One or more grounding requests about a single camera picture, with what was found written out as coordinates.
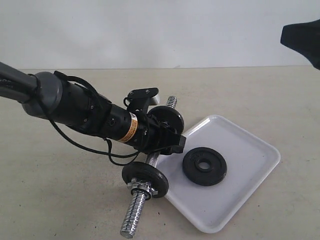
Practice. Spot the black weight plate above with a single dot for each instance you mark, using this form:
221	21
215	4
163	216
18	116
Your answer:
204	166
148	173
166	121

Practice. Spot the chrome star collar nut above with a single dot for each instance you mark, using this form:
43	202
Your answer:
142	185

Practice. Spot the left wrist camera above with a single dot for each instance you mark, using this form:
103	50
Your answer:
141	99

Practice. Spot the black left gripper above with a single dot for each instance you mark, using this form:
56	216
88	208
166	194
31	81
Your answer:
141	131

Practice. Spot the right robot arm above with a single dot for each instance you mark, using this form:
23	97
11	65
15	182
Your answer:
303	38

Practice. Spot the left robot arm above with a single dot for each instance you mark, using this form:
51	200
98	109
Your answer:
69	100

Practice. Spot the white rectangular plastic tray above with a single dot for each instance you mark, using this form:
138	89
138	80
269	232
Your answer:
249	161

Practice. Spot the chrome threaded dumbbell bar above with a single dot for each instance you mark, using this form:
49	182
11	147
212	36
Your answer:
139	197

